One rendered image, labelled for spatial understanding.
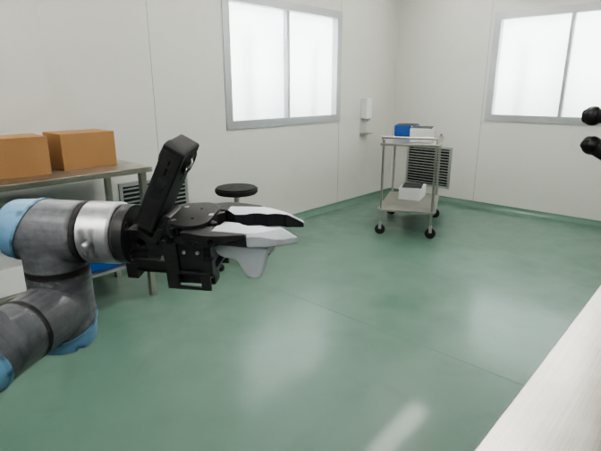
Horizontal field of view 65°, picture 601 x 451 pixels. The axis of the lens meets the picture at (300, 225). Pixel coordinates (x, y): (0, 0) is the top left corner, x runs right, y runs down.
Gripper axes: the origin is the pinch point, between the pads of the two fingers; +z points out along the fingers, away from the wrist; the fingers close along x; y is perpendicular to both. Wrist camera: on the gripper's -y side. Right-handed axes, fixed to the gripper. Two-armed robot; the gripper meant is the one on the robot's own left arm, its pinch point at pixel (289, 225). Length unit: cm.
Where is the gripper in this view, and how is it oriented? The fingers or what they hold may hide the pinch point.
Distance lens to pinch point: 53.2
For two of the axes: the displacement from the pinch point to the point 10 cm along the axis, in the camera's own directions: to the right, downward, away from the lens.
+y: 0.2, 9.1, 4.1
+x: -1.5, 4.0, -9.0
